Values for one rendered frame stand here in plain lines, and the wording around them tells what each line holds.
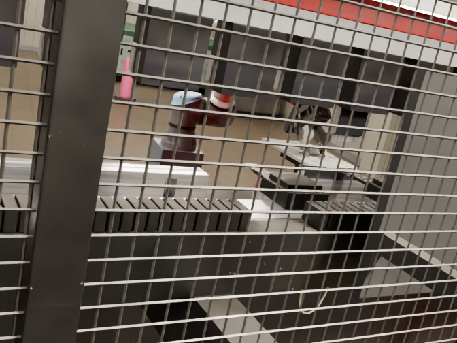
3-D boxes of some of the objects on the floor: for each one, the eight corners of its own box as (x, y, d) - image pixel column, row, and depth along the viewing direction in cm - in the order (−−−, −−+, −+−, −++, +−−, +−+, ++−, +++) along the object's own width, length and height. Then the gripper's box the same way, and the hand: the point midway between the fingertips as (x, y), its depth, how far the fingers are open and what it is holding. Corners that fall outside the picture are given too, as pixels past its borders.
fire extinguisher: (133, 100, 748) (141, 50, 731) (137, 105, 722) (145, 54, 705) (111, 97, 737) (120, 46, 720) (115, 102, 712) (123, 50, 695)
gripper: (298, 80, 172) (315, 147, 166) (329, 84, 179) (346, 148, 173) (281, 94, 178) (296, 158, 172) (311, 97, 186) (326, 159, 179)
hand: (314, 153), depth 175 cm, fingers open, 5 cm apart
